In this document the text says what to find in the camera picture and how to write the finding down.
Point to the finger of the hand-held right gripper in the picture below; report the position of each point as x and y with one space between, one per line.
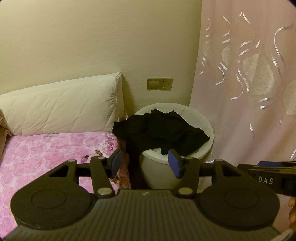
254 168
275 163

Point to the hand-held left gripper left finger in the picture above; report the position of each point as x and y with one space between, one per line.
116 161

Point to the pink floral bedsheet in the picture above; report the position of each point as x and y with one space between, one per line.
46 153

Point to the person's right hand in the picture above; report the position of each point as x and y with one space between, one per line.
292 214

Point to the brown cloth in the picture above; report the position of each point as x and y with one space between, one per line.
2 139

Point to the wall socket plate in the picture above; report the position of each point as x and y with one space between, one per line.
159 83

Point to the black garment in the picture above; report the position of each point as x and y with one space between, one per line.
161 129

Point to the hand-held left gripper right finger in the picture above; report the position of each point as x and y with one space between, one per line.
175 165

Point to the white laundry basket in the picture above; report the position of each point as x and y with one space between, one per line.
157 172

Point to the white quilted pillow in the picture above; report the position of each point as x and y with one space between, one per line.
57 111

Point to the pink patterned curtain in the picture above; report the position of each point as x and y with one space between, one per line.
242 104

